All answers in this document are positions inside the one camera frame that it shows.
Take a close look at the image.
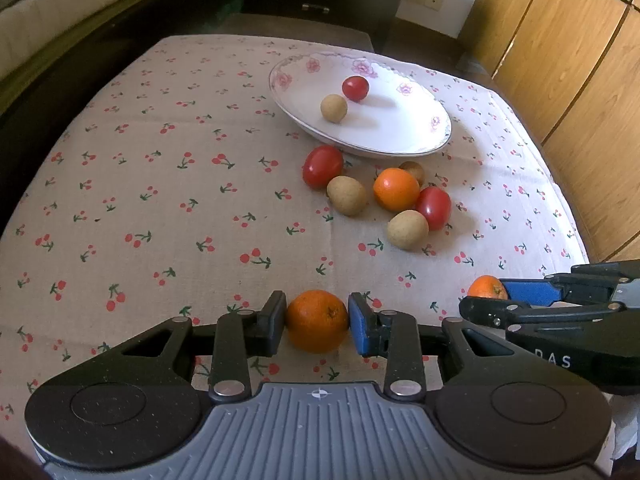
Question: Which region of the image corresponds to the red cherry tomato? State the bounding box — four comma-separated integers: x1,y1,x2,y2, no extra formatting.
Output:
342,76,370,102
302,145,345,190
415,186,453,231

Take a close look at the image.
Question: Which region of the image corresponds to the beige bed mattress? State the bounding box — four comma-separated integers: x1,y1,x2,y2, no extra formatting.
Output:
0,0,201,81

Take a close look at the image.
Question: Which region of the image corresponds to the brown kiwi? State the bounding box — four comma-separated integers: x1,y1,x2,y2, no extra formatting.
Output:
327,175,369,217

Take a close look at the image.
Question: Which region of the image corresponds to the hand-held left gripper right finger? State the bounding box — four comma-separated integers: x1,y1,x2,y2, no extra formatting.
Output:
348,292,532,402

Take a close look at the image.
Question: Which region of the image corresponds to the mandarin orange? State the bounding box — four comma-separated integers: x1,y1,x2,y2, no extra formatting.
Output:
373,167,421,212
285,290,349,355
467,275,509,302

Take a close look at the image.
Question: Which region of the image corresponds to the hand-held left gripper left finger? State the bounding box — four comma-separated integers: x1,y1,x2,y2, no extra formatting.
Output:
105,290,288,404

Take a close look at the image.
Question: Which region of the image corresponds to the cherry print tablecloth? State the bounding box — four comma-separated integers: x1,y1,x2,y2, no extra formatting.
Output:
0,35,592,461

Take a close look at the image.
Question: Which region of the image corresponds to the light wooden wardrobe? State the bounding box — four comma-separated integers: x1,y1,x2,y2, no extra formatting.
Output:
457,0,640,263

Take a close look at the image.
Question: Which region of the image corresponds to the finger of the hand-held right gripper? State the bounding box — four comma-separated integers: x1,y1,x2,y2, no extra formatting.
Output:
499,258,640,308
458,295,640,331

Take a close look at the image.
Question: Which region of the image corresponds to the dark wooden bed frame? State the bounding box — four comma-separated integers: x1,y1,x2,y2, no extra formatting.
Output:
0,0,251,241

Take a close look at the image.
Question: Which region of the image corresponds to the white floral plate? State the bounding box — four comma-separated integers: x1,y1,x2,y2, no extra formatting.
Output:
268,51,453,159

